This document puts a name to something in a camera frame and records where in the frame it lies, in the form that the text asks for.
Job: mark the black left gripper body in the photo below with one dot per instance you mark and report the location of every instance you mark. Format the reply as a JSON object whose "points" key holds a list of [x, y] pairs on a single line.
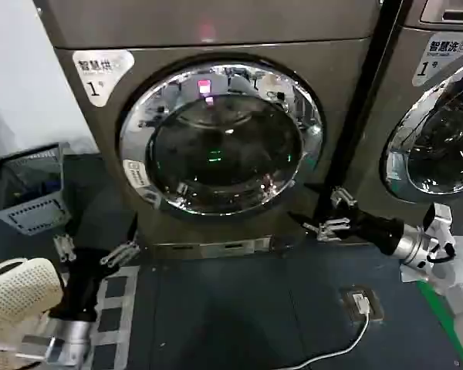
{"points": [[79, 293]]}

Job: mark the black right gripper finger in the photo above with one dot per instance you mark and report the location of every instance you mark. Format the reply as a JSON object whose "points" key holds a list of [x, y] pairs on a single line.
{"points": [[328, 228], [342, 199]]}

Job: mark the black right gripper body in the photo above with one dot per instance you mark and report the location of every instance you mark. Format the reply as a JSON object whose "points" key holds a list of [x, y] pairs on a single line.
{"points": [[378, 229]]}

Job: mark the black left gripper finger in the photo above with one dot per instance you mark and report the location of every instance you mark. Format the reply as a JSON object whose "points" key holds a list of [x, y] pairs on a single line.
{"points": [[119, 252], [63, 246]]}

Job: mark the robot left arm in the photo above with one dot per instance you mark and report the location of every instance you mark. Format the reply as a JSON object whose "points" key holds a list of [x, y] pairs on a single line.
{"points": [[72, 339]]}

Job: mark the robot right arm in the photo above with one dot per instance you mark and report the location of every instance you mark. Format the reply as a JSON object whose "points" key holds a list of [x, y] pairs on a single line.
{"points": [[416, 243]]}

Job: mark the grey plastic laundry basket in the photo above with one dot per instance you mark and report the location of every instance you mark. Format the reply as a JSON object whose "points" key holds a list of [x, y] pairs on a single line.
{"points": [[34, 214]]}

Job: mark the white perforated plastic basket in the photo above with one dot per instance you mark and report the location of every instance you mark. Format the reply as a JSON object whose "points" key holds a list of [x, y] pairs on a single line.
{"points": [[19, 289]]}

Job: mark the metal floor socket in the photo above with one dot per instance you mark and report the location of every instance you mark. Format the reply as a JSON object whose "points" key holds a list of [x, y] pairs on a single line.
{"points": [[362, 302]]}

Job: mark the green floor tape strip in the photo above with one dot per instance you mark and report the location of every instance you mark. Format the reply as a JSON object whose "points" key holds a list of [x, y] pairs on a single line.
{"points": [[436, 308]]}

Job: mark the round glass washer door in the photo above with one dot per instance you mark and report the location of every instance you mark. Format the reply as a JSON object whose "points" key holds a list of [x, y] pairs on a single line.
{"points": [[443, 154]]}

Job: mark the grey washer with label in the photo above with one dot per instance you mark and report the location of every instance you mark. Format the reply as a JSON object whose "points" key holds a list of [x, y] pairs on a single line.
{"points": [[405, 115]]}

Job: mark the round glass dryer door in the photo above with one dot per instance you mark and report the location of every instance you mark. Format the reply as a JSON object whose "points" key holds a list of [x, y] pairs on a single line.
{"points": [[224, 154]]}

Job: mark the grey dryer with label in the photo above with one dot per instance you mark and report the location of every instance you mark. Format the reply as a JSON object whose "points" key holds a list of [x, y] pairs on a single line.
{"points": [[254, 46]]}

